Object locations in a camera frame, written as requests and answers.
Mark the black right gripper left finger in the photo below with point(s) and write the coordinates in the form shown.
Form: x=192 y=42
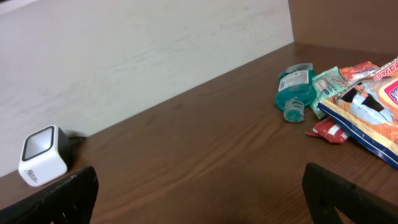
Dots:
x=69 y=200

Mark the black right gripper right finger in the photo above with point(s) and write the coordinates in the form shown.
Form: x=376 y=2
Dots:
x=326 y=193

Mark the red orange snack bar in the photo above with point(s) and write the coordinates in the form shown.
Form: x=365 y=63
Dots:
x=329 y=130

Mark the yellow snack bag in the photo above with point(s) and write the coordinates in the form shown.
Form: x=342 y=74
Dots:
x=367 y=111

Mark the teal mouthwash bottle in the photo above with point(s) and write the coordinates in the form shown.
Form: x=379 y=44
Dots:
x=295 y=91

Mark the pale teal snack packet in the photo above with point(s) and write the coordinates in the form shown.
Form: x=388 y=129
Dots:
x=327 y=84

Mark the small orange snack packet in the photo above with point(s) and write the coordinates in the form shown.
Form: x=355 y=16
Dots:
x=358 y=72

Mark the white barcode scanner box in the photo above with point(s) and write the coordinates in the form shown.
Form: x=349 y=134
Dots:
x=46 y=155

